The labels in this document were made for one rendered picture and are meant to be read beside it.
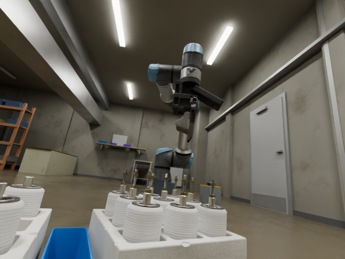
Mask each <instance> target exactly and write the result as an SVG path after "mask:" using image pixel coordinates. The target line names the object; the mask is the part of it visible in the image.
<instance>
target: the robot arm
mask: <svg viewBox="0 0 345 259"><path fill-rule="evenodd" d="M202 58H203V48H202V47H201V45H199V44H197V43H189V44H187V45H186V46H185V47H184V51H183V58H182V66H177V65H162V64H150V65H149V68H148V79H149V81H152V82H156V83H157V86H158V88H159V91H160V98H161V100H162V101H163V103H165V104H166V105H167V106H169V107H172V110H173V115H180V116H181V119H179V120H177V121H176V130H177V131H179V141H178V147H177V148H176V150H175V151H173V150H172V149H169V148H162V149H158V150H157V152H156V159H155V166H154V170H153V173H154V176H155V178H154V181H161V182H164V181H165V180H164V177H165V174H168V178H169V180H167V182H171V174H170V167H172V168H181V169H189V168H190V167H191V164H192V161H193V156H194V154H193V153H192V152H191V149H190V142H191V139H192V136H193V132H194V122H195V115H196V111H198V110H199V101H201V102H202V103H204V104H206V105H208V106H209V107H211V108H213V109H214V110H216V111H218V110H219V109H220V108H221V106H222V104H223V100H222V99H220V98H218V97H216V96H215V95H213V94H211V93H209V92H207V91H206V90H204V89H203V88H201V87H200V82H201V70H202ZM172 83H175V84H176V88H175V90H173V85H172ZM178 110H179V111H178Z"/></svg>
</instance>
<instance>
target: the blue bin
mask: <svg viewBox="0 0 345 259"><path fill-rule="evenodd" d="M40 259H93V256H92V251H91V245H90V240H89V234H88V229H87V228H83V227H80V228H53V229H52V230H51V232H50V235H49V237H48V240H47V242H46V245H45V248H44V251H43V253H42V256H41V258H40Z"/></svg>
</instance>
